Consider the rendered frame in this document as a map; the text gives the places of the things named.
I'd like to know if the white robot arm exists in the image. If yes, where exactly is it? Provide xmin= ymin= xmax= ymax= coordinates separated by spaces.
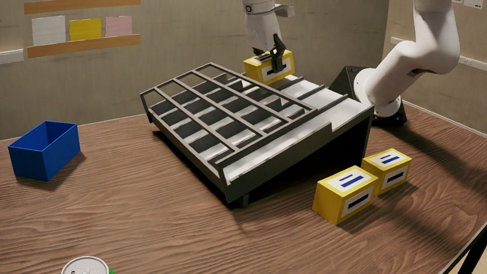
xmin=242 ymin=0 xmax=460 ymax=117

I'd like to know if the blue open box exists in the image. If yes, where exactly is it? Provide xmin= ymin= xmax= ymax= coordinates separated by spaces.
xmin=8 ymin=121 xmax=81 ymax=181

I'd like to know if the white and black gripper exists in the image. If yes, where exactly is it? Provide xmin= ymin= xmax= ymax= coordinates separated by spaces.
xmin=245 ymin=9 xmax=286 ymax=74

